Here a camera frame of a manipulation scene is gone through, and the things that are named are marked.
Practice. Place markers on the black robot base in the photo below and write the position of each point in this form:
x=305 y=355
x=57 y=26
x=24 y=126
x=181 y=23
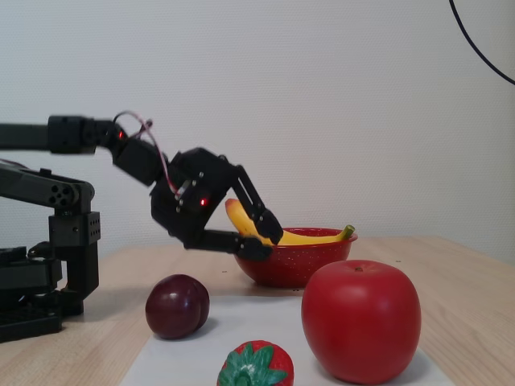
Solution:
x=28 y=317

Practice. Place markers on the dark purple toy plum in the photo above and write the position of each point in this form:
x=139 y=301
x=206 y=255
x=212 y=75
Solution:
x=175 y=307

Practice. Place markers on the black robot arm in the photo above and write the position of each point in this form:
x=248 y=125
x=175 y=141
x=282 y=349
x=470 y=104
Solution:
x=64 y=134

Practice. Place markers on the red toy apple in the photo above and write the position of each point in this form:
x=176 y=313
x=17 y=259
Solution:
x=362 y=321

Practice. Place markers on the red speckled bowl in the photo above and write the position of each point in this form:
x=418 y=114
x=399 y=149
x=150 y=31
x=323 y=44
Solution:
x=289 y=265

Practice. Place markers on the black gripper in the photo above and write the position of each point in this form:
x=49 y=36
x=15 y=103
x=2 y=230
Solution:
x=193 y=201

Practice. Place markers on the white paper sheet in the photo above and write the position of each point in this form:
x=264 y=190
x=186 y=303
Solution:
x=249 y=321

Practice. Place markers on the yellow toy banana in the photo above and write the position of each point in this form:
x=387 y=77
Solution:
x=237 y=217

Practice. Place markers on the red toy strawberry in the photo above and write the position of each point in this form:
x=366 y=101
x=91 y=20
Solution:
x=277 y=362

